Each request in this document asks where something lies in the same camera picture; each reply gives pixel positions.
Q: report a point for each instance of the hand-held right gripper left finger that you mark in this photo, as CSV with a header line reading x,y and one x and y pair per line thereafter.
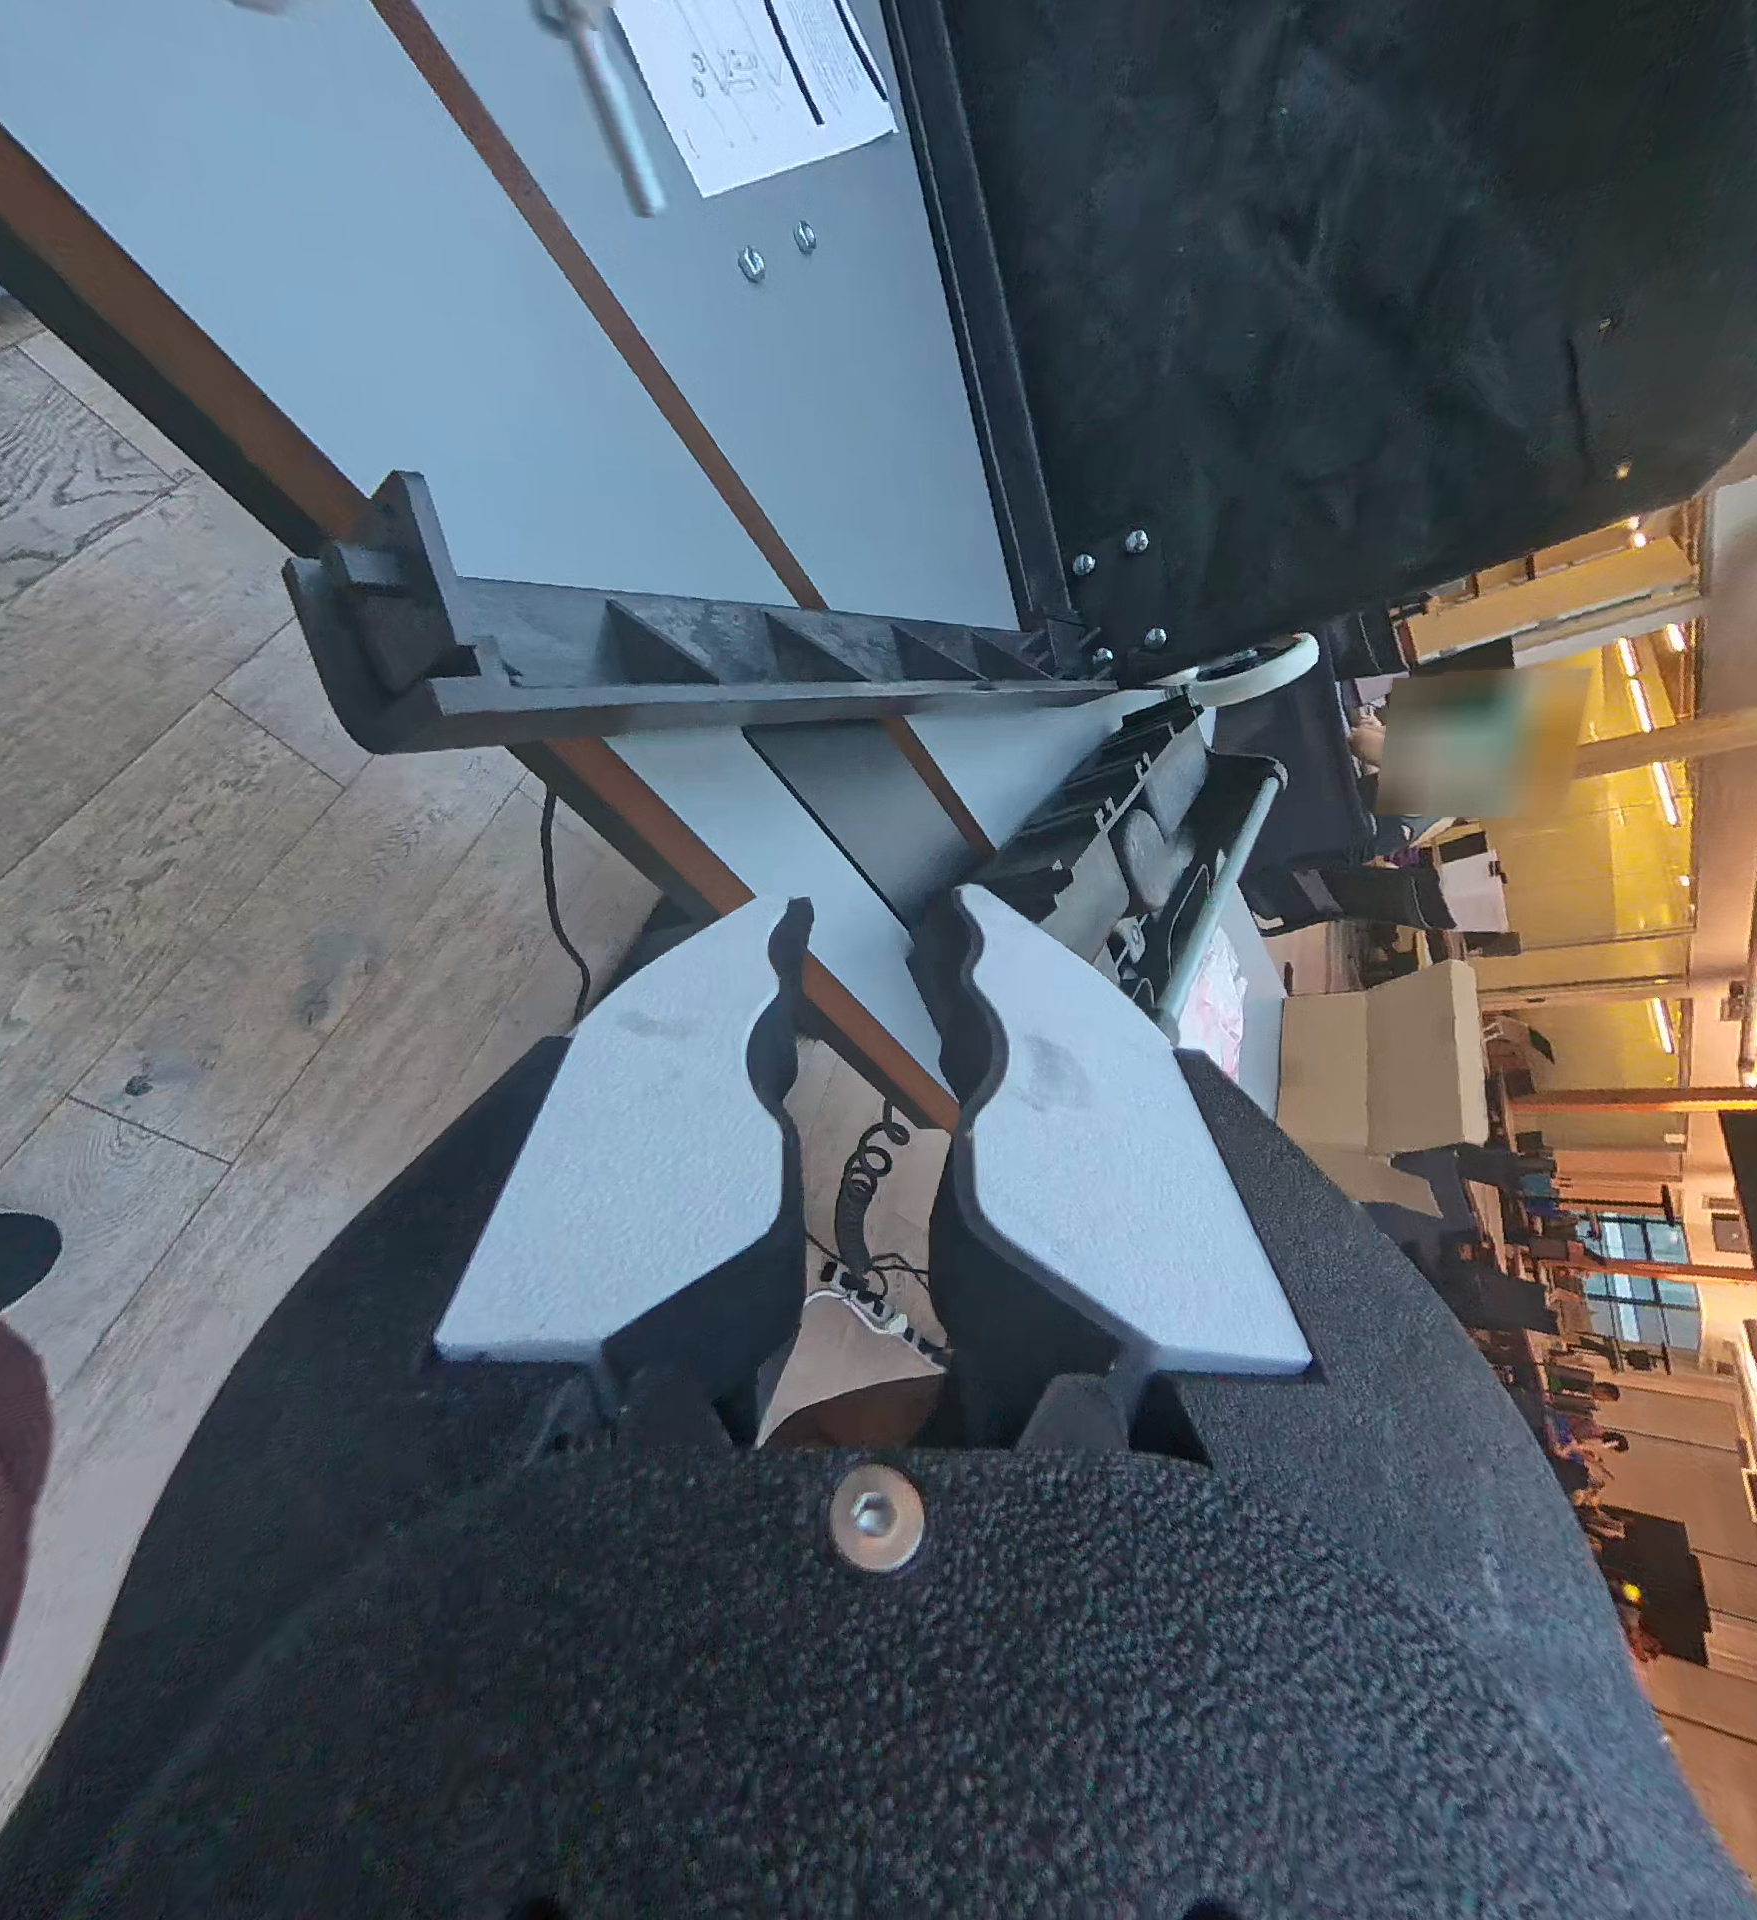
x,y
637,1170

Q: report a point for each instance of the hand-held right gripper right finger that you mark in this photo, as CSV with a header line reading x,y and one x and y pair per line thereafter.
x,y
1103,1201

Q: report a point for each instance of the black plastic cart leg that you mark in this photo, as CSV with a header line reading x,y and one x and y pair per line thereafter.
x,y
550,676

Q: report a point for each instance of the black plastic cart shelf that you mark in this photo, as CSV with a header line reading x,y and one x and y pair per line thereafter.
x,y
1343,301

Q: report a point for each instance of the metal bolt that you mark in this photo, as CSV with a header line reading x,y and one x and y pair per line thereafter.
x,y
624,119

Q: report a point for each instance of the clear plastic bag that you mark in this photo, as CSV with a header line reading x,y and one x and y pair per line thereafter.
x,y
1215,1004

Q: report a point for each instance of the beige cardboard box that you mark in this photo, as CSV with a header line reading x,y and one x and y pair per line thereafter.
x,y
1397,1048

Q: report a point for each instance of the white caster wheel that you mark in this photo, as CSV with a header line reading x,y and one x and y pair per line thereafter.
x,y
1276,667

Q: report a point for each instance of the white instruction sheet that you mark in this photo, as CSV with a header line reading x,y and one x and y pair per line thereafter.
x,y
758,89

